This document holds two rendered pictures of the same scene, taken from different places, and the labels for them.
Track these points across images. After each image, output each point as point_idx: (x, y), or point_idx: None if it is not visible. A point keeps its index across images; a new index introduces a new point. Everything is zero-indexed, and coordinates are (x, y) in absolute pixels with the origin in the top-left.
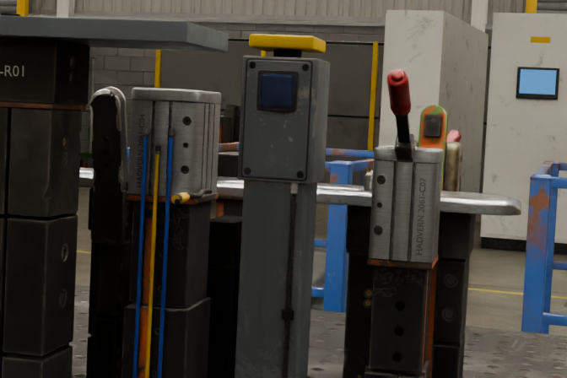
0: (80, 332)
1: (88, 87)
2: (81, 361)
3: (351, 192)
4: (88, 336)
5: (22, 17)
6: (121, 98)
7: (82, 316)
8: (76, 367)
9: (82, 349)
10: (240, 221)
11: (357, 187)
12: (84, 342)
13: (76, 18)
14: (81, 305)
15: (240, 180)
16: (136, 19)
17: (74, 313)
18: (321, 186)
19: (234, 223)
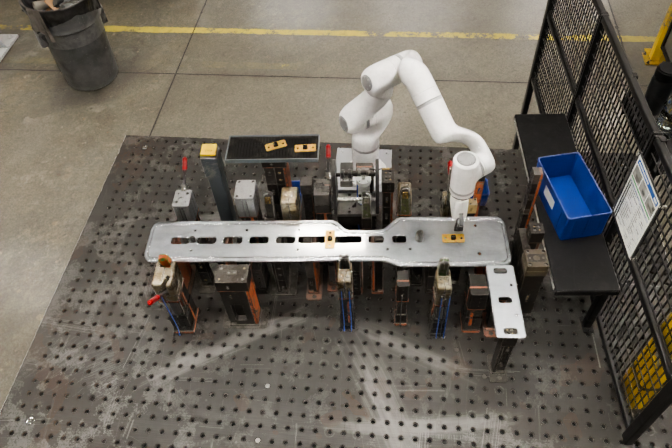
0: (331, 365)
1: (261, 164)
2: (312, 322)
3: (199, 221)
4: (325, 360)
5: (267, 135)
6: (263, 194)
7: (343, 397)
8: (311, 314)
9: (319, 338)
10: (236, 243)
11: (197, 247)
12: (323, 350)
13: (254, 135)
14: (356, 426)
15: (236, 246)
16: (240, 135)
17: (350, 403)
18: (209, 244)
19: (237, 238)
